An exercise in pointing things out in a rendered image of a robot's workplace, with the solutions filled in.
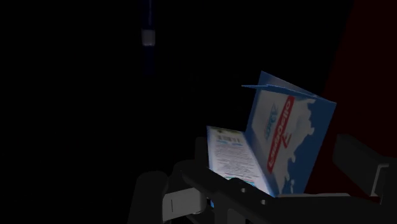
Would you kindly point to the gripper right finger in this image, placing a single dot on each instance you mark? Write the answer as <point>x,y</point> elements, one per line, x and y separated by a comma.
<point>356,161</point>

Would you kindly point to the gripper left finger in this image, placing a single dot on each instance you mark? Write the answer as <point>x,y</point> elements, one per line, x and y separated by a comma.
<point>152,192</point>

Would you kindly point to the blue and white printed box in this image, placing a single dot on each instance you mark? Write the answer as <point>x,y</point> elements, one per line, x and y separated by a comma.
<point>291,145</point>

